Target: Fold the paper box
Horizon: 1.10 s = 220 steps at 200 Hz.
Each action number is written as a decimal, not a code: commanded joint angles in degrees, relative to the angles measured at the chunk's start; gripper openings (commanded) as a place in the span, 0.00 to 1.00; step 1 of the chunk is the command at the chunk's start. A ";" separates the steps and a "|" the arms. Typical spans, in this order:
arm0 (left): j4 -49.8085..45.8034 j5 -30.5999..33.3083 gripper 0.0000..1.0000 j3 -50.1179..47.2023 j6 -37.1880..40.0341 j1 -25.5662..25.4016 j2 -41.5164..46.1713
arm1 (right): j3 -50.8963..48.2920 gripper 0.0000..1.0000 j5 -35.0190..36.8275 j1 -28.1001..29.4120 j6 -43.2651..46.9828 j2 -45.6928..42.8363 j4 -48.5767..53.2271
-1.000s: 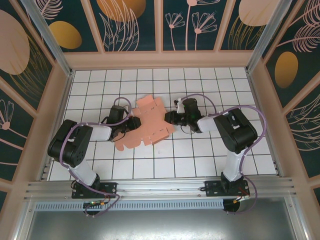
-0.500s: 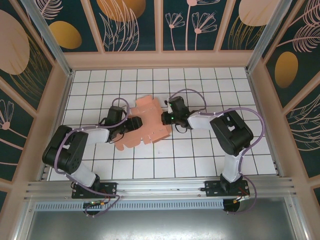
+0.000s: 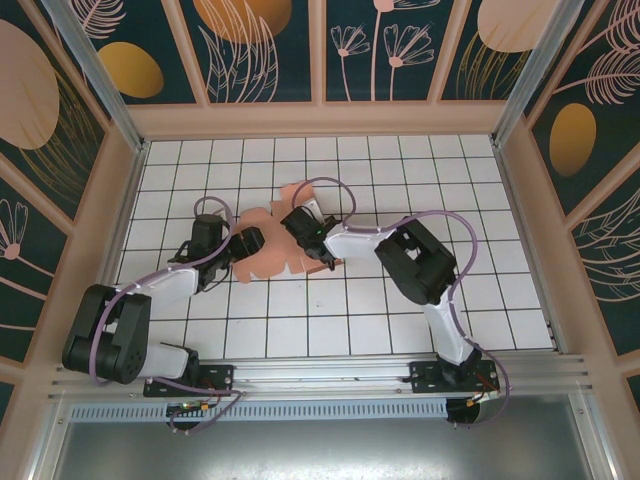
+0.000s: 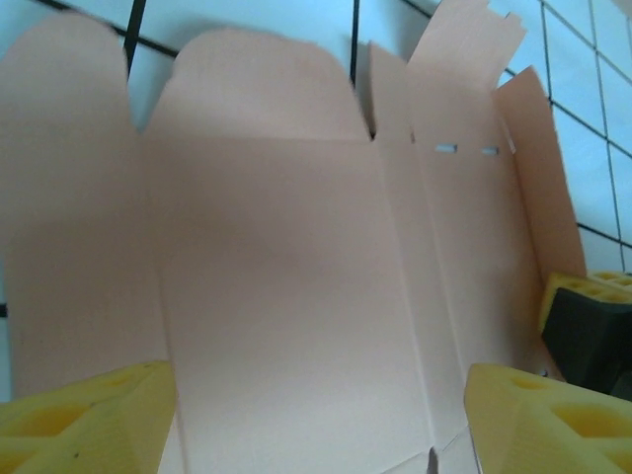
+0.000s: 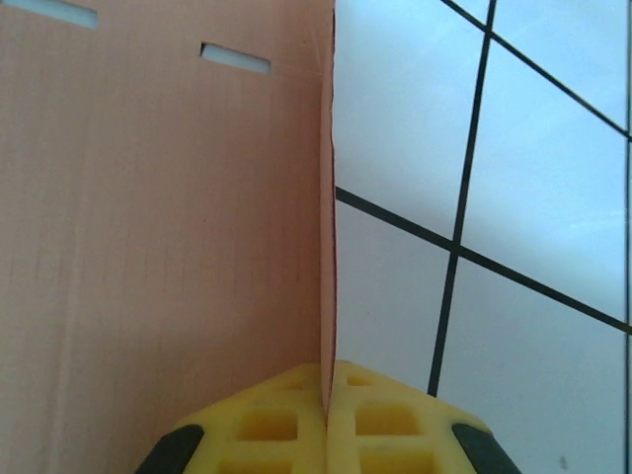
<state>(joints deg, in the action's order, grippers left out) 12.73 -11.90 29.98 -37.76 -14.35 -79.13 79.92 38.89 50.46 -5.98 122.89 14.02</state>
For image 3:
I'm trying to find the pink paper box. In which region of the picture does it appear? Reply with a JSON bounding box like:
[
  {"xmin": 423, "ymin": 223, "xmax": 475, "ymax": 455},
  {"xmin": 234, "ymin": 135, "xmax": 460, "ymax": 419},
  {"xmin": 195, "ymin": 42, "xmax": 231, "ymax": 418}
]
[{"xmin": 232, "ymin": 181, "xmax": 346, "ymax": 286}]

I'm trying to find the small green circuit board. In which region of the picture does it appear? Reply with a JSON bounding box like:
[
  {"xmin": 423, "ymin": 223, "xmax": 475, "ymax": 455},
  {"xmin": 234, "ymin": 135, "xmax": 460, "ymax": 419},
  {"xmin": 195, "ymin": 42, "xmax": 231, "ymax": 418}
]
[{"xmin": 166, "ymin": 399, "xmax": 217, "ymax": 419}]

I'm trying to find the grey metal sheet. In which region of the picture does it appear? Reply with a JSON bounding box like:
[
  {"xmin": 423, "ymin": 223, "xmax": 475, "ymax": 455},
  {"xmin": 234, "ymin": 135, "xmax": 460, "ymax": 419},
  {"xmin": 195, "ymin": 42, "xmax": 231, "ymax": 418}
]
[{"xmin": 27, "ymin": 392, "xmax": 619, "ymax": 480}]

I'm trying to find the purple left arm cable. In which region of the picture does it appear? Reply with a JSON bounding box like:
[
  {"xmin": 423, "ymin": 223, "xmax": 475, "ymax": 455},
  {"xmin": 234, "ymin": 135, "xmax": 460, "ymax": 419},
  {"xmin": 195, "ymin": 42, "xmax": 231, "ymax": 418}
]
[{"xmin": 92, "ymin": 196, "xmax": 246, "ymax": 435}]

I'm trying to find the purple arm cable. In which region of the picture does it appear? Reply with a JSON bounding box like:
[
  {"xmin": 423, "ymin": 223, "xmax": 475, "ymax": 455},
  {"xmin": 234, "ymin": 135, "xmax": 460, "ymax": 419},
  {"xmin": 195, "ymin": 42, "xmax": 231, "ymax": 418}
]
[
  {"xmin": 92, "ymin": 196, "xmax": 246, "ymax": 435},
  {"xmin": 305, "ymin": 177, "xmax": 516, "ymax": 430}
]

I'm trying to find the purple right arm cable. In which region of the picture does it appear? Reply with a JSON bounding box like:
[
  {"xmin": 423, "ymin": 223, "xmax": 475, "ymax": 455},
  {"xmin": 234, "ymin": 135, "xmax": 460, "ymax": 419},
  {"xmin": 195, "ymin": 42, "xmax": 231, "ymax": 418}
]
[{"xmin": 305, "ymin": 177, "xmax": 516, "ymax": 430}]

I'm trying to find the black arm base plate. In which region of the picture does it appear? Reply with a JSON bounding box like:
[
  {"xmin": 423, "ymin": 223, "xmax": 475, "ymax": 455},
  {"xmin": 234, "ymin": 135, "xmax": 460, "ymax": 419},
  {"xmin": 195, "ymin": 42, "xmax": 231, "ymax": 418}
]
[
  {"xmin": 143, "ymin": 364, "xmax": 236, "ymax": 399},
  {"xmin": 408, "ymin": 360, "xmax": 501, "ymax": 396}
]

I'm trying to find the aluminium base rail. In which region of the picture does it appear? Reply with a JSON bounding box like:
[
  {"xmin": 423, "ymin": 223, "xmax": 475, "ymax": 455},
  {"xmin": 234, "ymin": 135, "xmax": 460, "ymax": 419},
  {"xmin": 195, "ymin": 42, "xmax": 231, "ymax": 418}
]
[{"xmin": 47, "ymin": 353, "xmax": 596, "ymax": 401}]

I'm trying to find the grey slotted cable duct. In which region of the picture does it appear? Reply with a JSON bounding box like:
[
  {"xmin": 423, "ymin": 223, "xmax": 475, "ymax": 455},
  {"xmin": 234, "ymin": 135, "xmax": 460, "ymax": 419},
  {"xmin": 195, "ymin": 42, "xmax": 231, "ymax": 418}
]
[{"xmin": 69, "ymin": 399, "xmax": 450, "ymax": 422}]

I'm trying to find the aluminium frame post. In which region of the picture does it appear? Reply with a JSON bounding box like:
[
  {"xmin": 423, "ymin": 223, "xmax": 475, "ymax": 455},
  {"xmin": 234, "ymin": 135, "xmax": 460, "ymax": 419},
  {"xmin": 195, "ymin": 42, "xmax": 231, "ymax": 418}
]
[
  {"xmin": 47, "ymin": 0, "xmax": 150, "ymax": 157},
  {"xmin": 491, "ymin": 0, "xmax": 587, "ymax": 147}
]

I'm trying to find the yellow connector with wires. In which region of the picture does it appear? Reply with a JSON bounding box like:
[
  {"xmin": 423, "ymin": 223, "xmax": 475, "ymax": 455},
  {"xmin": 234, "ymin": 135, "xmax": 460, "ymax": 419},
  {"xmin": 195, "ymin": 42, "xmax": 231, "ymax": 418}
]
[{"xmin": 467, "ymin": 387, "xmax": 502, "ymax": 407}]

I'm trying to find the short aluminium side rail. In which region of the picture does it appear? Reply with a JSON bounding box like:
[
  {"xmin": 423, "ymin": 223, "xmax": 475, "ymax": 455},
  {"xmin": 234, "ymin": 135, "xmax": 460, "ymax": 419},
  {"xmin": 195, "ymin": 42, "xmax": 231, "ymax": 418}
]
[{"xmin": 546, "ymin": 319, "xmax": 569, "ymax": 351}]

